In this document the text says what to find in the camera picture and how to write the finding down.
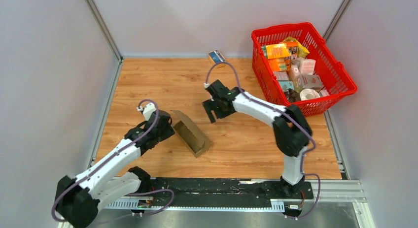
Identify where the orange snack packet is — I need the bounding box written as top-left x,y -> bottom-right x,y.
261,41 -> 298,59

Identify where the teal small box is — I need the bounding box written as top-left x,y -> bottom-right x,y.
278,81 -> 294,92

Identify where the yellow snack bag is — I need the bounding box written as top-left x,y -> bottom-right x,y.
283,36 -> 310,58

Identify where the pink patterned box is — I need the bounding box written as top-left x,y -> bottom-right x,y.
301,74 -> 324,92

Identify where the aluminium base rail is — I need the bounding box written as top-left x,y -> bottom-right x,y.
67,179 -> 366,211

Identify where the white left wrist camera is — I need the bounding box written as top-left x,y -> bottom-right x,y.
137,102 -> 157,121

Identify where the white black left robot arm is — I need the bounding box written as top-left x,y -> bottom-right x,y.
51,105 -> 174,228

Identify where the white tape roll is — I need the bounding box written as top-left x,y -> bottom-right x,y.
299,89 -> 321,100

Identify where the pink white tissue pack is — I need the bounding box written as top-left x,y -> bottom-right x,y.
299,59 -> 316,75

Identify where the small blue yellow box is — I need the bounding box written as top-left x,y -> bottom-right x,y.
208,50 -> 226,68

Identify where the orange juice carton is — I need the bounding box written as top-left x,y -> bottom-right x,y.
268,58 -> 291,71

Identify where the left aluminium wall post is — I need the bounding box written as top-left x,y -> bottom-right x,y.
85,0 -> 123,63

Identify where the aluminium wall post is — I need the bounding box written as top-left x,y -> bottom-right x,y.
85,0 -> 123,63
323,0 -> 353,41

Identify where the right aluminium wall post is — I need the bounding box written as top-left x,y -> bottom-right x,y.
323,0 -> 353,41

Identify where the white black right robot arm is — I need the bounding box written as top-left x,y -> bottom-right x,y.
202,80 -> 312,198

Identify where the brown chocolate packet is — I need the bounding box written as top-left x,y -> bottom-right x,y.
283,89 -> 301,103

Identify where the brown cardboard box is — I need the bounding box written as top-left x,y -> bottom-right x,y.
172,110 -> 213,158

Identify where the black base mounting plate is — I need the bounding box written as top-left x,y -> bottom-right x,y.
118,177 -> 314,208

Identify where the red plastic shopping basket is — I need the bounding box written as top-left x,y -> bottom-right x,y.
251,22 -> 357,117

